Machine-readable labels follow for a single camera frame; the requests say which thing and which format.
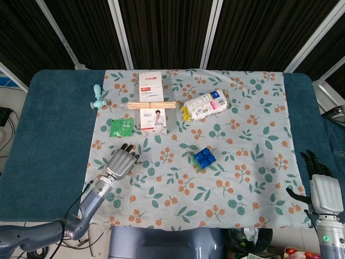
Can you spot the blue green building block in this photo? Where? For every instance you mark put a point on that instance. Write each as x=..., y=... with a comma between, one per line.
x=204, y=158

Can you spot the white plastic bag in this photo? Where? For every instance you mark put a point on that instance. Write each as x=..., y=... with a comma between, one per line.
x=251, y=233

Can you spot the bundle of wooden sticks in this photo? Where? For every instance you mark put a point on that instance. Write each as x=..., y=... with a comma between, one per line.
x=151, y=105

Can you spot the green sachet packet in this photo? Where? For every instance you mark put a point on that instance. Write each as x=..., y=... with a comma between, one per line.
x=121, y=128

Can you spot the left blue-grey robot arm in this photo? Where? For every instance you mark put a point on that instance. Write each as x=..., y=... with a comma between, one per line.
x=70, y=212

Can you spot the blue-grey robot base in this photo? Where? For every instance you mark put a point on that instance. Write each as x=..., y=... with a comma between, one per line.
x=166, y=243

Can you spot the floral patterned cloth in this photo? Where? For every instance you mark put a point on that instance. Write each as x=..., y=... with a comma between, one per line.
x=193, y=149

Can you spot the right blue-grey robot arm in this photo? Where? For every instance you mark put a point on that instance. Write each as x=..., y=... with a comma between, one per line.
x=331, y=233

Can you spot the teal blue table cover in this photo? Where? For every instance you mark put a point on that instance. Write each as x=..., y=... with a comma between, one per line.
x=51, y=143

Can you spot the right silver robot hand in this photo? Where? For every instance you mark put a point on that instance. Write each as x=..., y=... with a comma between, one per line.
x=323, y=189

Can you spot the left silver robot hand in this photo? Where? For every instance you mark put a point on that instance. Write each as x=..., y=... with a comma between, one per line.
x=119, y=162

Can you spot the white plastic snack package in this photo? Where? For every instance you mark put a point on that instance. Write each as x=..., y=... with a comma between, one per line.
x=206, y=104

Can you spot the white red lamp box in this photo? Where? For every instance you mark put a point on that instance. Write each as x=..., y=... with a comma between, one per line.
x=152, y=101

